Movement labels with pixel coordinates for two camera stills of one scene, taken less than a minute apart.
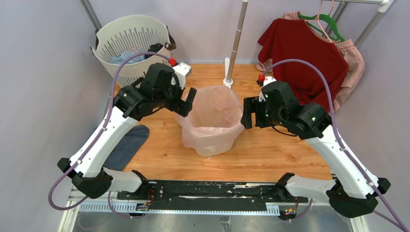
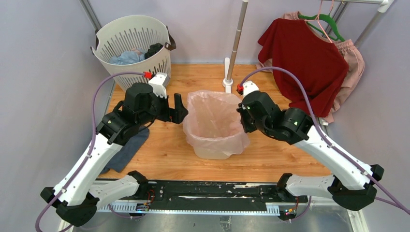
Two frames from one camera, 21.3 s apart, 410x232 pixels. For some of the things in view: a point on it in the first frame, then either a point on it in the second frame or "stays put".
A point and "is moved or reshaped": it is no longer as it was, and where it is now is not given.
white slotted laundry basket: [124, 34] stays put
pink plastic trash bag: [216, 118] is moved or reshaped
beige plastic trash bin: [209, 148] is moved or reshaped
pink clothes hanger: [316, 20] stays put
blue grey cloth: [120, 59] stays put
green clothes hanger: [323, 16] stays put
